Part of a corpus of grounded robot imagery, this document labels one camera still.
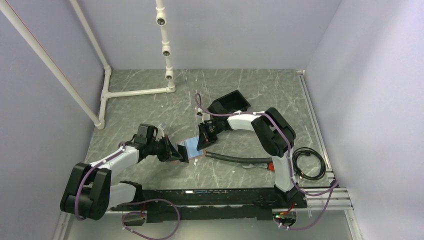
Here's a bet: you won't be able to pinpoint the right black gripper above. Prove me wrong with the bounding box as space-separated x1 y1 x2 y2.
197 119 223 151

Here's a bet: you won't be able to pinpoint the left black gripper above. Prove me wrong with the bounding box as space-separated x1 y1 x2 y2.
147 134 183 163

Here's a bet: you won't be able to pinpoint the brown leather card holder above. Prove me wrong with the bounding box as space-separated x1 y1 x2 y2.
172 136 206 163

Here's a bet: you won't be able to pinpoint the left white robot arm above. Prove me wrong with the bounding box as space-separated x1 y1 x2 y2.
59 123 189 221

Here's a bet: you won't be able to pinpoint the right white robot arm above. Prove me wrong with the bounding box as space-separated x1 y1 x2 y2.
196 97 307 208

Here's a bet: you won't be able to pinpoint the black plastic card tray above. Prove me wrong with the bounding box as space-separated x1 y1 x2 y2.
207 89 251 115

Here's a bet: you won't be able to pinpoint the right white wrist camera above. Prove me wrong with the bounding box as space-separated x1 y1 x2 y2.
195 108 205 124

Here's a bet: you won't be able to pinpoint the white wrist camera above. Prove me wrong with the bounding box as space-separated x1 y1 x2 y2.
195 108 205 124
157 122 169 138

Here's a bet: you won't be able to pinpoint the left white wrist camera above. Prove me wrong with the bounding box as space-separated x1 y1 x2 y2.
157 122 169 138

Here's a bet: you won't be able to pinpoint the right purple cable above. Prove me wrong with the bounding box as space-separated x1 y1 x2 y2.
194 92 339 232

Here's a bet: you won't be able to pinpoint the purple cable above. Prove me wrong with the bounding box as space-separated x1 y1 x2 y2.
74 142 181 240
194 92 339 232

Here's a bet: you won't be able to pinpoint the black corrugated hose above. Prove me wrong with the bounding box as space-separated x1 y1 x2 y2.
205 150 273 165

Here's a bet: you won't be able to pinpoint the red handled pruning shears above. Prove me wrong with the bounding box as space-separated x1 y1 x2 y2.
241 163 275 172

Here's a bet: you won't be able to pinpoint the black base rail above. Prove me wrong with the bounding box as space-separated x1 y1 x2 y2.
112 187 308 223

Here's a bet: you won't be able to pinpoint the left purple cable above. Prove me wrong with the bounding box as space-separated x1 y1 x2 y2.
74 142 181 240

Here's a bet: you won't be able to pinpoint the coiled black cable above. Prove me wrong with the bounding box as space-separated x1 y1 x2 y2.
290 147 327 182

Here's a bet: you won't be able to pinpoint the white pvc pipe frame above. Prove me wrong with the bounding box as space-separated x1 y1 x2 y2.
0 0 177 130

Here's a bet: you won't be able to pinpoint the aluminium frame rail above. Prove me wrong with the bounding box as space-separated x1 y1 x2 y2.
295 69 354 213

